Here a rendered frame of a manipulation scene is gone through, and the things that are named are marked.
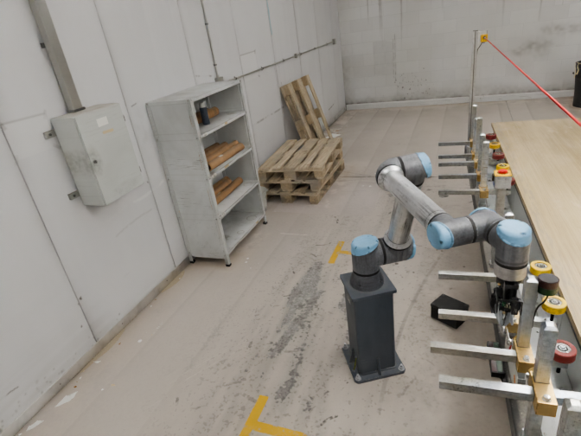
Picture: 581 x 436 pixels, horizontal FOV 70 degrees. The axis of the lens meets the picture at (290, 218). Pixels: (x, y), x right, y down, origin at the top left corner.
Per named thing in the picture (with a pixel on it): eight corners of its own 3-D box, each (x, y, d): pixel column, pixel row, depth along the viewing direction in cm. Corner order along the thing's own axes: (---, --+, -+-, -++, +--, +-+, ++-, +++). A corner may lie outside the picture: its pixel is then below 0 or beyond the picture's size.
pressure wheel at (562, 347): (546, 379, 140) (552, 353, 135) (542, 362, 146) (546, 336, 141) (574, 382, 137) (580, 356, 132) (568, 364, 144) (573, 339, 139)
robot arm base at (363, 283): (355, 294, 227) (354, 279, 223) (346, 276, 244) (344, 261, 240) (389, 287, 229) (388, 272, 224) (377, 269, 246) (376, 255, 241)
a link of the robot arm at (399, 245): (375, 248, 240) (392, 148, 183) (404, 242, 242) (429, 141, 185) (385, 270, 230) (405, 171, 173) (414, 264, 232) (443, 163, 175)
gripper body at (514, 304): (494, 315, 129) (497, 283, 124) (491, 298, 137) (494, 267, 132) (522, 317, 127) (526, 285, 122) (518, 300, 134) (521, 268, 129)
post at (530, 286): (512, 387, 153) (526, 279, 132) (511, 380, 156) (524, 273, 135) (523, 388, 152) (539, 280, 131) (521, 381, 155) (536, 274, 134)
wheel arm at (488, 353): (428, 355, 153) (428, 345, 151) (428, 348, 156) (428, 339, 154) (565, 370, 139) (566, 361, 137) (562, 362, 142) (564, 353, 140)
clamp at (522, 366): (517, 372, 141) (518, 362, 139) (511, 344, 152) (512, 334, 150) (536, 375, 139) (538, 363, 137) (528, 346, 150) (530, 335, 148)
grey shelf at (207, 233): (189, 263, 405) (143, 103, 338) (233, 221, 479) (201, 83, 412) (229, 266, 388) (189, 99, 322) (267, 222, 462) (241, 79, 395)
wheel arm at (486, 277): (437, 280, 195) (438, 272, 193) (437, 276, 198) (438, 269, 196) (544, 286, 180) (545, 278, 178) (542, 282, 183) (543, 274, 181)
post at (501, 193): (489, 267, 215) (496, 188, 196) (488, 262, 220) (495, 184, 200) (500, 268, 214) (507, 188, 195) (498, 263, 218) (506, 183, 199)
